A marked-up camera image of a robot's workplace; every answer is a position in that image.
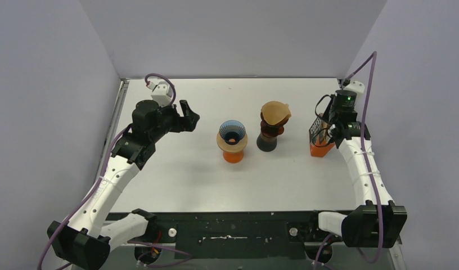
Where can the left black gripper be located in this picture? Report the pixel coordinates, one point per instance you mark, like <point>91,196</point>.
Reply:
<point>179,118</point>

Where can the orange translucent dripper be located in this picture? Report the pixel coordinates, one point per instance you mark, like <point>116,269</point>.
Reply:
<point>233,157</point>

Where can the amber plastic coffee dripper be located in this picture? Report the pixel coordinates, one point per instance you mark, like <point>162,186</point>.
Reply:
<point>272,131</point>

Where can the brown paper coffee filter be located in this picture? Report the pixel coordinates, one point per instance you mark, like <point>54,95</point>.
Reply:
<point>274,112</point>

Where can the orange coffee filter box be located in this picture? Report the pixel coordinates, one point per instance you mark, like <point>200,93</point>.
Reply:
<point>320,140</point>

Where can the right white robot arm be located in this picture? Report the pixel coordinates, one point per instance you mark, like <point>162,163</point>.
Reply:
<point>376,221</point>

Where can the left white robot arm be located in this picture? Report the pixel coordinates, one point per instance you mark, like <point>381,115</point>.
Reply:
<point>82,238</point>

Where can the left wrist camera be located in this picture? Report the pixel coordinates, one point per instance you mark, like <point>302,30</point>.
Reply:
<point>162,93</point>

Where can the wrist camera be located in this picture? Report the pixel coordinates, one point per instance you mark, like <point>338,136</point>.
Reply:
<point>354,86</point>
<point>162,93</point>

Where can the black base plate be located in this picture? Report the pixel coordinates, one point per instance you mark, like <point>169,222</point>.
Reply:
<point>233,235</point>

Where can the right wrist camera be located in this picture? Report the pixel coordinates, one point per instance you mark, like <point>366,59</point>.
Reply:
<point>354,86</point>

